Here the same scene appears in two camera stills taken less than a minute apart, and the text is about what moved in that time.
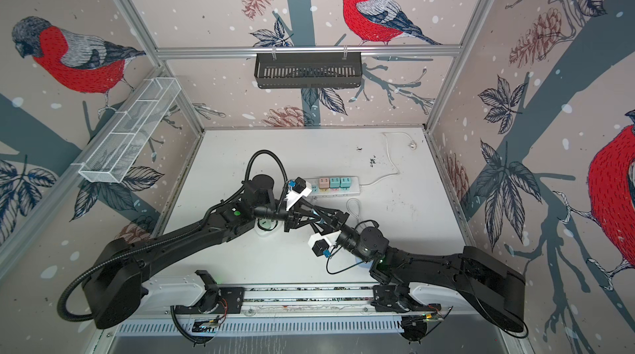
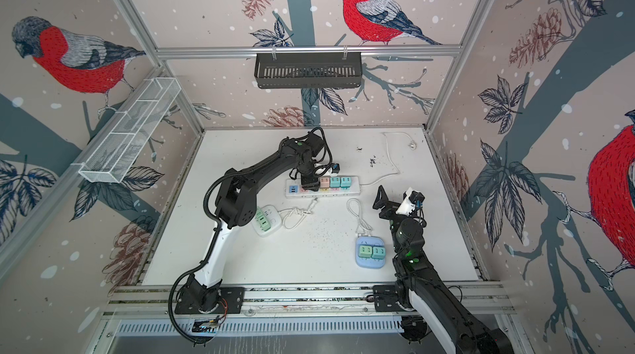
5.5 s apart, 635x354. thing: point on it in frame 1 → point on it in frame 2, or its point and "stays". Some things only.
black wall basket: (308, 70) stays
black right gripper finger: (328, 226) → (389, 208)
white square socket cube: (269, 226) stays
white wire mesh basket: (112, 151) stays
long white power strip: (355, 188) stays
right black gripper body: (351, 241) → (398, 224)
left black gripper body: (275, 209) → (310, 179)
